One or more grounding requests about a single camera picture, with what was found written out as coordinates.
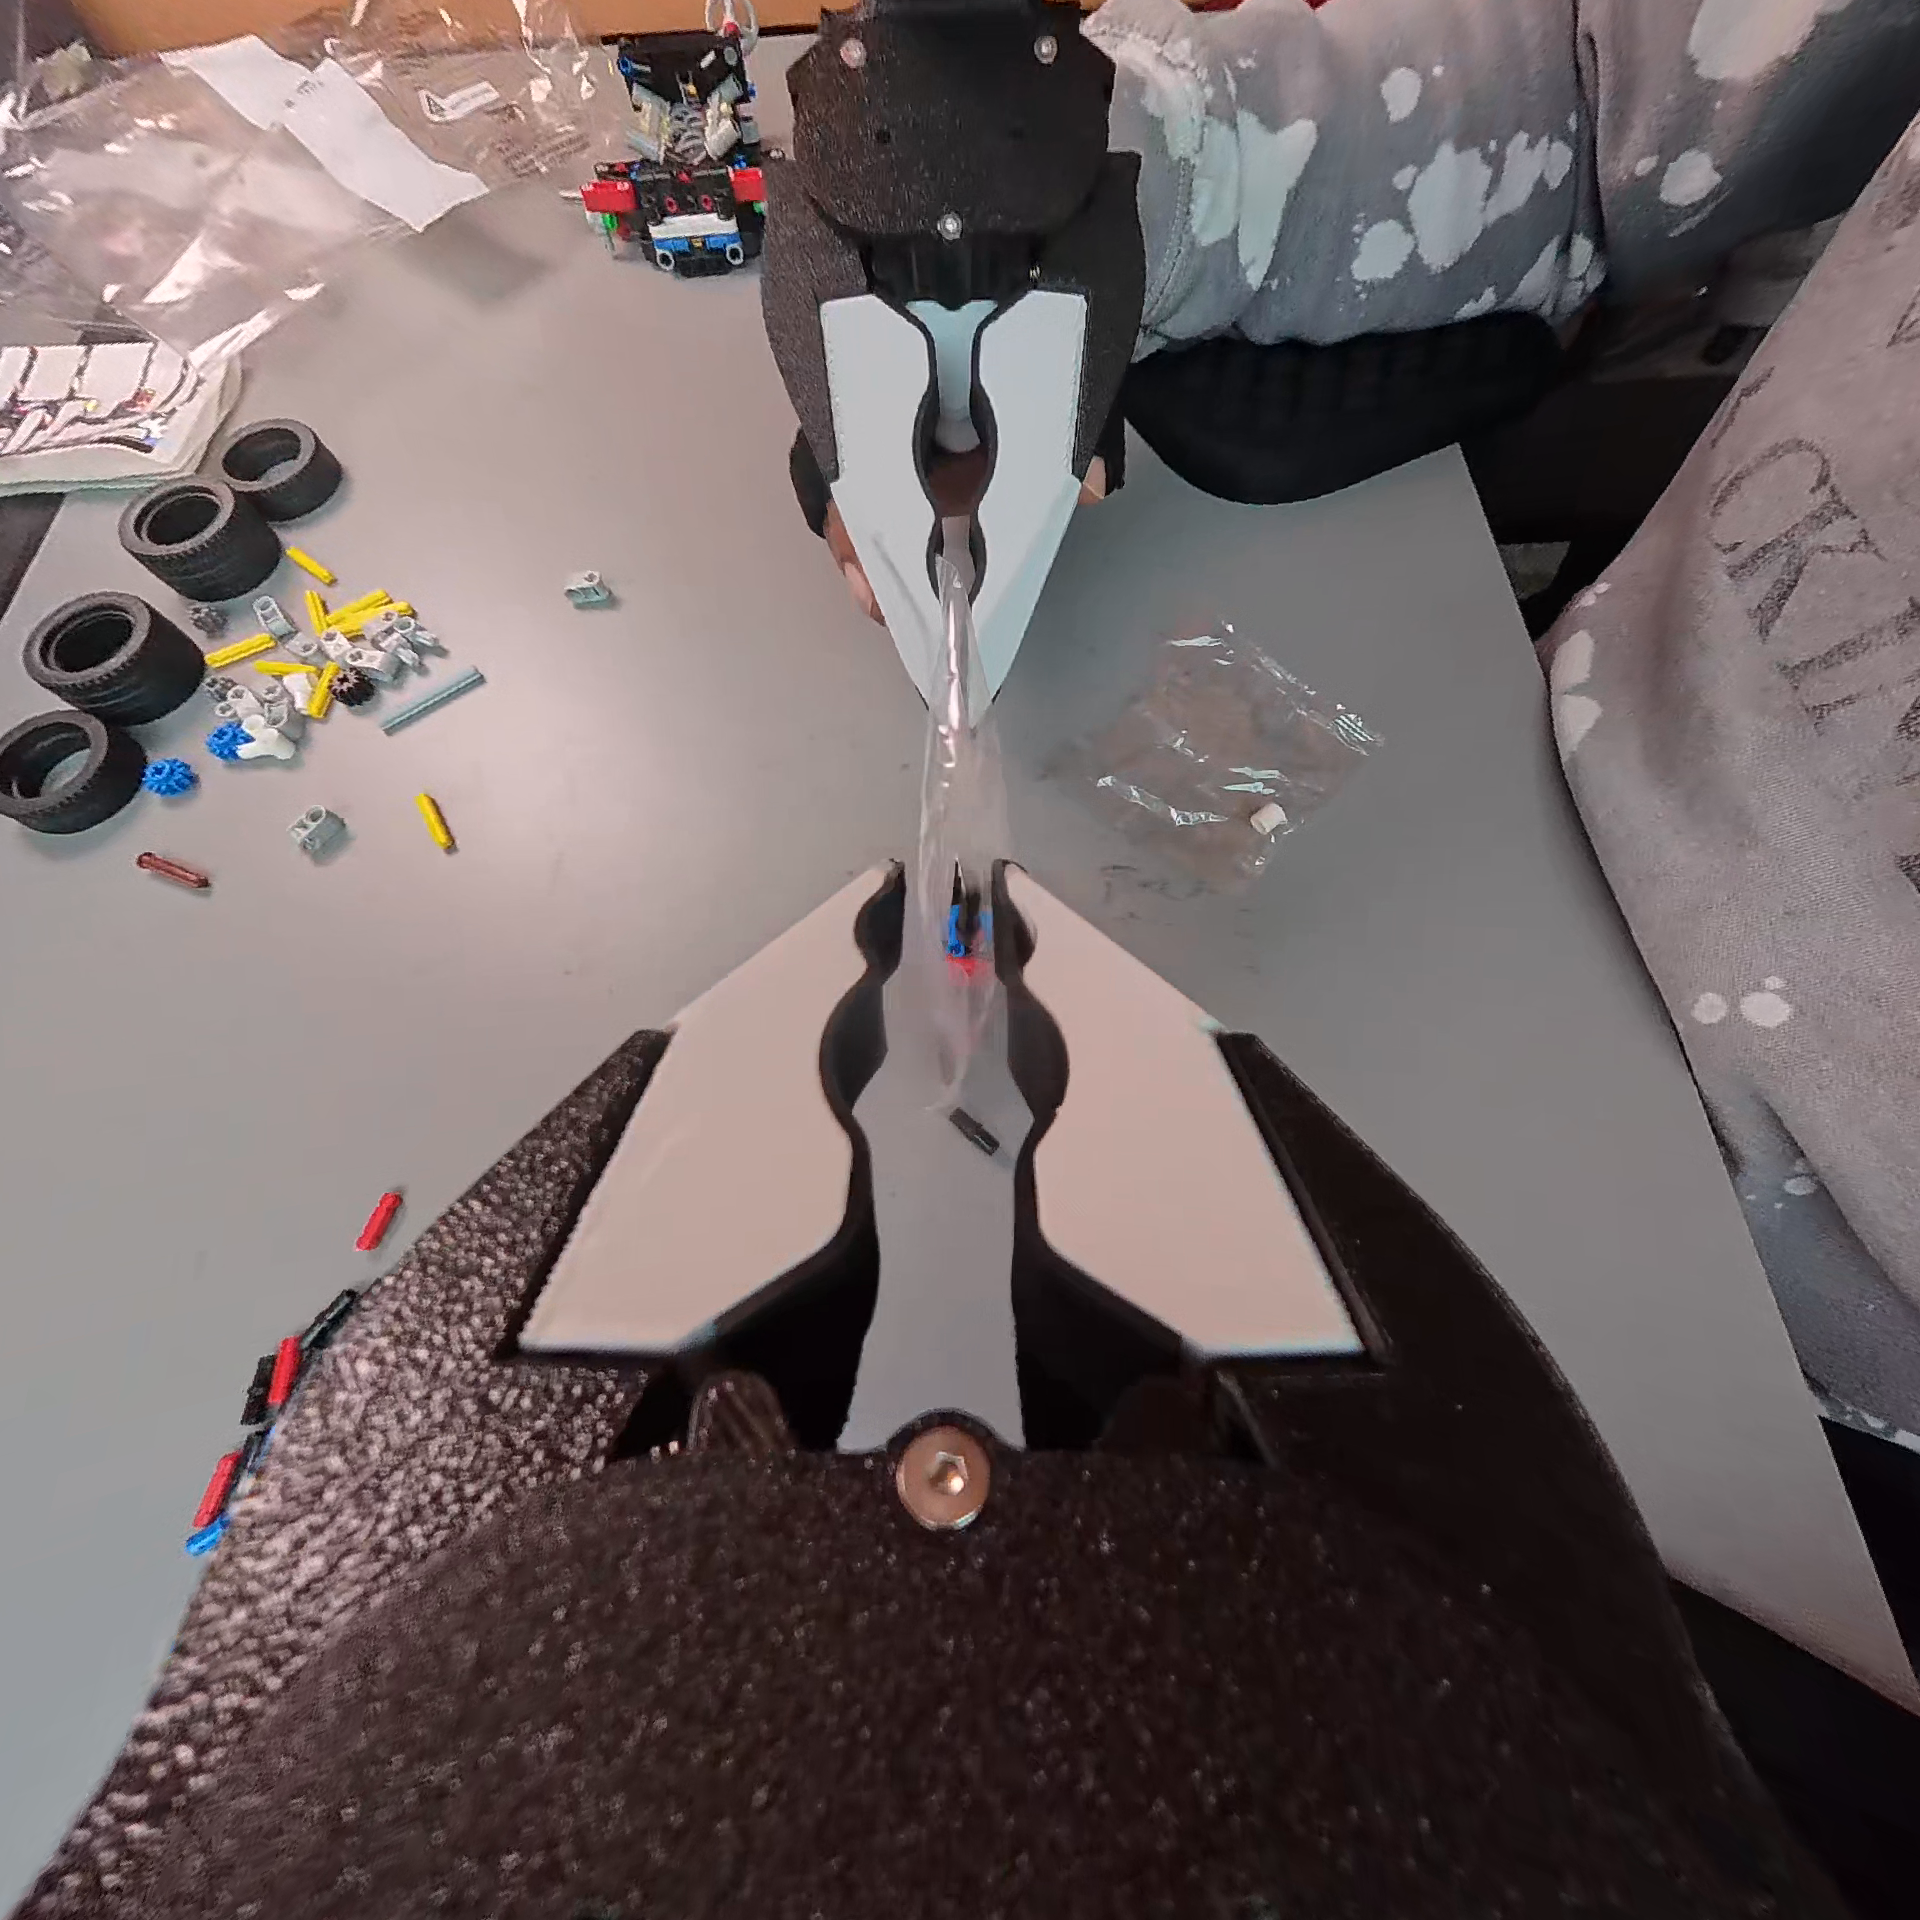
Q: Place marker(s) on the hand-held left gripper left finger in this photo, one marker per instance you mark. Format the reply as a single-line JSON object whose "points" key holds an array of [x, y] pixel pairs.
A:
{"points": [[704, 1184]]}

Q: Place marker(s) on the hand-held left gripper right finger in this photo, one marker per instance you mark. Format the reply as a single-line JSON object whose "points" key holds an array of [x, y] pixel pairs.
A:
{"points": [[1185, 1184]]}

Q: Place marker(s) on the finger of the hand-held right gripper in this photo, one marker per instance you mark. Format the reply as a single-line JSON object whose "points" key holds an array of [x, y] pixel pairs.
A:
{"points": [[1035, 435], [879, 451]]}

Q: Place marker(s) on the small clear plastic bag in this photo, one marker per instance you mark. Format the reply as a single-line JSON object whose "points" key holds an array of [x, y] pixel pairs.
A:
{"points": [[949, 781]]}

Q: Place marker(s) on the blue connector pin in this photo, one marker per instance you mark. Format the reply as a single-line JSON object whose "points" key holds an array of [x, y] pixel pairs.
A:
{"points": [[957, 932]]}

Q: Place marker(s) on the pile of small connector pins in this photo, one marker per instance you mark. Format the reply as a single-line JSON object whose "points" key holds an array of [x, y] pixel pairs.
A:
{"points": [[278, 1373]]}

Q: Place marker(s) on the grey desk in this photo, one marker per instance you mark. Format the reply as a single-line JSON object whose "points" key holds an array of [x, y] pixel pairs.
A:
{"points": [[601, 975]]}

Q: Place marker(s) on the black desk mat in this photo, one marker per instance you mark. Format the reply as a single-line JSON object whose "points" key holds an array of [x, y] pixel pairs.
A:
{"points": [[22, 548]]}

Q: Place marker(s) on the person's right hand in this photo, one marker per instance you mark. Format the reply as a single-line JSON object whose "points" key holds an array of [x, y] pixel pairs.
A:
{"points": [[858, 588]]}

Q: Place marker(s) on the black connector pin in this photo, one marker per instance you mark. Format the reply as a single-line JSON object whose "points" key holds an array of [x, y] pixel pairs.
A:
{"points": [[975, 1130]]}

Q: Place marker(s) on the partly built toy car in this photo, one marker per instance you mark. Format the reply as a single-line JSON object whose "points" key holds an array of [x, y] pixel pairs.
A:
{"points": [[690, 195]]}

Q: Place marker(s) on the grey toy connector block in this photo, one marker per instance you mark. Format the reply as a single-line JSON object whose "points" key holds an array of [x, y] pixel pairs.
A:
{"points": [[318, 830], [590, 588]]}

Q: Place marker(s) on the red connector pin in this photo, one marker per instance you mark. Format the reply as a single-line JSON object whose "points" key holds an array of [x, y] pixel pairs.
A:
{"points": [[378, 1221]]}

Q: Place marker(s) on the crumpled clear zip bag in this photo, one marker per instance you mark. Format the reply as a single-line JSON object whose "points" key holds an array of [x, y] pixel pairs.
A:
{"points": [[1201, 751]]}

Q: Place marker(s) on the large clear bag white label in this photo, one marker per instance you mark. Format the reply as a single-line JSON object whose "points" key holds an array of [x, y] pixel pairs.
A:
{"points": [[510, 105], [180, 225]]}

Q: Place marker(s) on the yellow toy axle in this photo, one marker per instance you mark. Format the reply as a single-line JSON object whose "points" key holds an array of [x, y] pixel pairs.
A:
{"points": [[434, 820]]}

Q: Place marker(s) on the long grey toy axle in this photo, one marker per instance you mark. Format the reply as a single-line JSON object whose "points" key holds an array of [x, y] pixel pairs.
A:
{"points": [[433, 700]]}

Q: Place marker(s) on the pile of mixed toy parts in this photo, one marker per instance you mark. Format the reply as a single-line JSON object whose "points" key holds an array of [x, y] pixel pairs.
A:
{"points": [[344, 644]]}

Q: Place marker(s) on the black toy tyre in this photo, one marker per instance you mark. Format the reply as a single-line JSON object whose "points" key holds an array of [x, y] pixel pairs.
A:
{"points": [[278, 465], [60, 773], [108, 657], [194, 536]]}

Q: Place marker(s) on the dark red toy pin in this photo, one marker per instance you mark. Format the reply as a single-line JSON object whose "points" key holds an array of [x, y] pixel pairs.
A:
{"points": [[172, 870]]}

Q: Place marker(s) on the blue toy gear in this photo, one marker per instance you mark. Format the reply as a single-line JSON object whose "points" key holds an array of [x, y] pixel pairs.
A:
{"points": [[170, 776]]}

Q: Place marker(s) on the person's grey spotted sweatshirt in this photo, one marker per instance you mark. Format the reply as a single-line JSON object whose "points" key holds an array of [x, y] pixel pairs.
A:
{"points": [[1771, 751]]}

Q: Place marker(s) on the printed instruction booklet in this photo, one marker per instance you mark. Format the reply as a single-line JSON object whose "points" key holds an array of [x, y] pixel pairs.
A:
{"points": [[91, 405]]}

